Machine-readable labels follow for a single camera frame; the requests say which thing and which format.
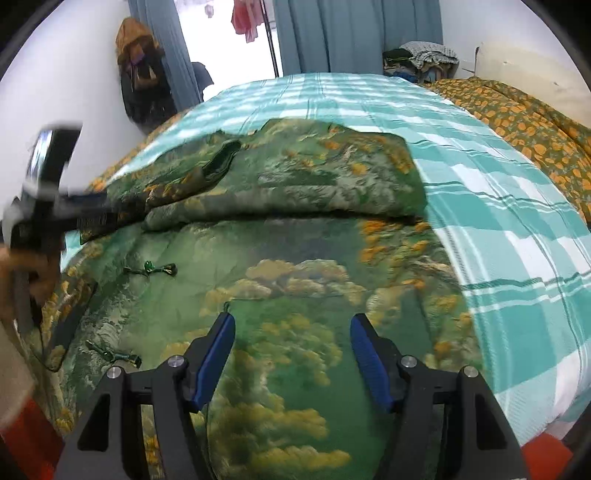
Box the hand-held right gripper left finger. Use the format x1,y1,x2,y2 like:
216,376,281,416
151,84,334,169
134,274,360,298
54,313,236,480

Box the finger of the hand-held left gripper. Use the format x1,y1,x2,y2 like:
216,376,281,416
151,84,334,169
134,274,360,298
55,191,122,234

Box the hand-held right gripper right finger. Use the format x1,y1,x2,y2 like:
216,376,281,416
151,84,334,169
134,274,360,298
349,313,529,480

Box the green landscape printed garment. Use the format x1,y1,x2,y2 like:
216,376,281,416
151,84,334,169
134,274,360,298
18,117,485,480

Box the person's left forearm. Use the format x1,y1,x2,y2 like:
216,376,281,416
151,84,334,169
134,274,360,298
0,318,41,428

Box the pink hanging clothes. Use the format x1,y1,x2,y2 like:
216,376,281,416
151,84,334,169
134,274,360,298
231,0,260,44

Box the pile of folded clothes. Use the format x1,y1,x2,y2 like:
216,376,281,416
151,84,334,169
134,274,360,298
382,41,460,85

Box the person's left hand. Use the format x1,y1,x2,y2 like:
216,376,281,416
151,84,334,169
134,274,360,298
0,249,58,324

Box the orange floral bed sheet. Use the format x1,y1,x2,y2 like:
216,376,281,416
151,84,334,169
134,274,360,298
88,110,188,191

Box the dark garment by door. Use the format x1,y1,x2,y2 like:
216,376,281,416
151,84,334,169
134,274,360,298
191,61,214,103

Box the blue narrow curtain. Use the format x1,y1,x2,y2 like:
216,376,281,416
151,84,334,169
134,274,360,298
127,0,204,114

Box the teal plaid blanket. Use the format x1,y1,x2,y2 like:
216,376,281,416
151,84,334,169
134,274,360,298
62,71,591,446

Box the orange cloth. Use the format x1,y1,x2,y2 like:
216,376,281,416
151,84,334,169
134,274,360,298
0,399,578,480

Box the orange floral duvet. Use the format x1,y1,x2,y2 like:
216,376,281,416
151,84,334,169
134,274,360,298
422,76,591,222

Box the blue wide curtain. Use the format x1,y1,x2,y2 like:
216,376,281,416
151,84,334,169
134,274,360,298
272,0,444,77

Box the cream headboard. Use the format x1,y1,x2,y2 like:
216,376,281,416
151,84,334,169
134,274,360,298
473,42,591,127

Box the clothes hanging on wall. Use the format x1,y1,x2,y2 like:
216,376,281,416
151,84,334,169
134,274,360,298
115,17,178,136

